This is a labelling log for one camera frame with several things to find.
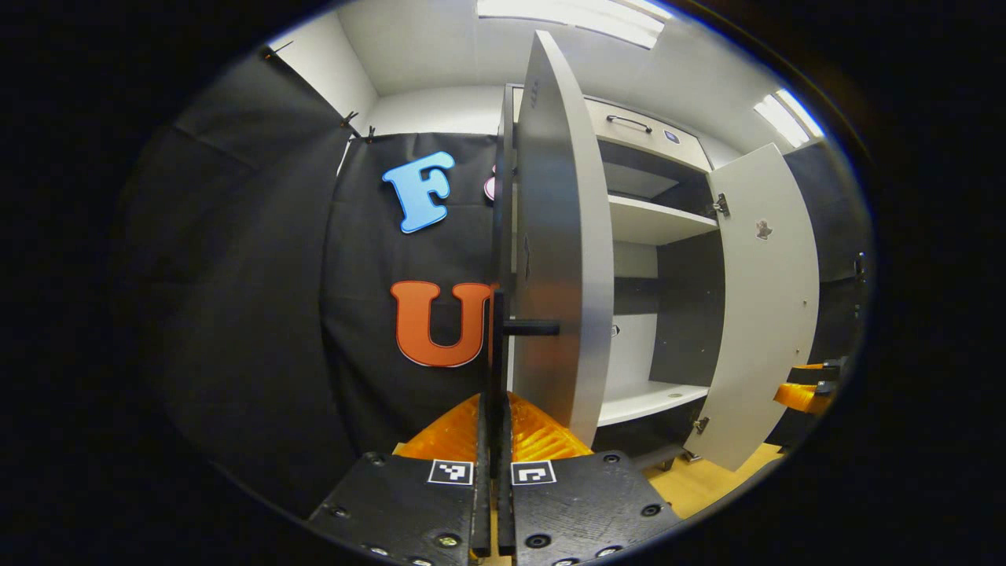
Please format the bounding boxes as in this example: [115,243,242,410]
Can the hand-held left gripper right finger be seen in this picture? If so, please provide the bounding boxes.
[503,391,683,566]

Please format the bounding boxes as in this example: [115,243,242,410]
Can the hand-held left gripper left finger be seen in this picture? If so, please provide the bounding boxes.
[307,393,493,566]

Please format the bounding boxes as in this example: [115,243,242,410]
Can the beige cabinet door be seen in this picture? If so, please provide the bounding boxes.
[684,143,821,472]
[515,30,615,447]

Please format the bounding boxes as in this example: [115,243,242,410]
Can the beige double-door shoe cabinet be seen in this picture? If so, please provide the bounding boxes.
[494,83,821,472]

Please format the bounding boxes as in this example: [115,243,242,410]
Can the black door handle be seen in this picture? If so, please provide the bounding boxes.
[488,289,561,482]

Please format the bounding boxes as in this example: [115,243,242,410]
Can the white cabinet shelf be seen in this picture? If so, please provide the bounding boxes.
[597,381,712,428]
[609,194,720,246]

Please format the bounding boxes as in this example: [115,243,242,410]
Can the beige cabinet drawer front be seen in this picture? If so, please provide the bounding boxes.
[586,96,713,171]

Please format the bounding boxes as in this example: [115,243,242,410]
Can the black backdrop cloth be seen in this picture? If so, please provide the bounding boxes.
[118,46,504,520]
[782,140,875,441]

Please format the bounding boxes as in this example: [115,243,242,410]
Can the long ceiling light panel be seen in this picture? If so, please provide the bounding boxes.
[477,0,666,49]
[753,89,825,149]

